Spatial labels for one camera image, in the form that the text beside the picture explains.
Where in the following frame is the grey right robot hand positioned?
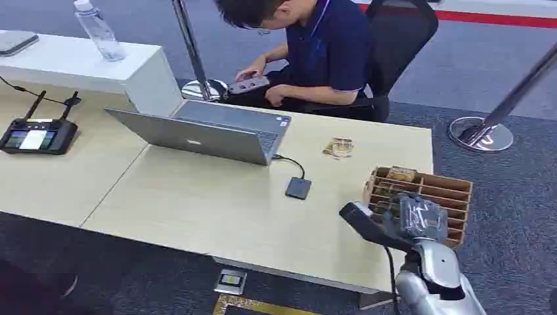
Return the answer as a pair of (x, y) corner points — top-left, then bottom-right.
(384, 193), (449, 253)

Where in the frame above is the grey handheld device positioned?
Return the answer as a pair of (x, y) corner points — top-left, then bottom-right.
(227, 75), (271, 96)

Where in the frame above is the wooden card box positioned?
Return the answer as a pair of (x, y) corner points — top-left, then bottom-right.
(363, 165), (474, 249)

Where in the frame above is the card stack in box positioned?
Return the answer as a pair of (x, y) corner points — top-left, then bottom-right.
(386, 167), (418, 183)

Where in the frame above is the metal desk leg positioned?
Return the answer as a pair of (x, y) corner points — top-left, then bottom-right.
(358, 291), (395, 311)

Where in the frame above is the black external drive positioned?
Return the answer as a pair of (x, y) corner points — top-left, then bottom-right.
(284, 176), (313, 201)

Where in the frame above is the black office chair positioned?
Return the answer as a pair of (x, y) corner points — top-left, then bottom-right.
(365, 0), (440, 123)

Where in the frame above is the person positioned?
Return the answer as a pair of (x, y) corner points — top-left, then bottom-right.
(212, 0), (376, 121)

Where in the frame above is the floor socket plate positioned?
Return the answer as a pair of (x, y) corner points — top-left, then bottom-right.
(212, 268), (248, 297)

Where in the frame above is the silver laptop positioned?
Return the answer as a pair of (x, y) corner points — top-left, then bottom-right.
(104, 99), (293, 167)

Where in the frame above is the white cabinet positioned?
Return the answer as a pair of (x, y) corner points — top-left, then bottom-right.
(0, 29), (184, 117)

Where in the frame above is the clear water bottle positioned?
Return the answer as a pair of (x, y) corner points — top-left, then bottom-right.
(72, 0), (127, 62)

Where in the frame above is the black remote controller with screen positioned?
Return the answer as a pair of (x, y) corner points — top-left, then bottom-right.
(0, 90), (82, 156)

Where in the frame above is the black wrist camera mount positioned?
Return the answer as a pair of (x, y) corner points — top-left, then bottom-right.
(338, 201), (414, 253)

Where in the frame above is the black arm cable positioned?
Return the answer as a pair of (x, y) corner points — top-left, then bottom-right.
(384, 245), (402, 315)

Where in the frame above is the chrome stanchion post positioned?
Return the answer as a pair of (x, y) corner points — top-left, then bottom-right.
(171, 0), (230, 102)
(447, 42), (557, 154)

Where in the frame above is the black drive cable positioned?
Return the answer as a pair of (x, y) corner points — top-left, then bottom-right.
(273, 154), (307, 180)

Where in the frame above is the thin black cable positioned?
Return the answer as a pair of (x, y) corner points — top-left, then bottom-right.
(0, 75), (67, 106)

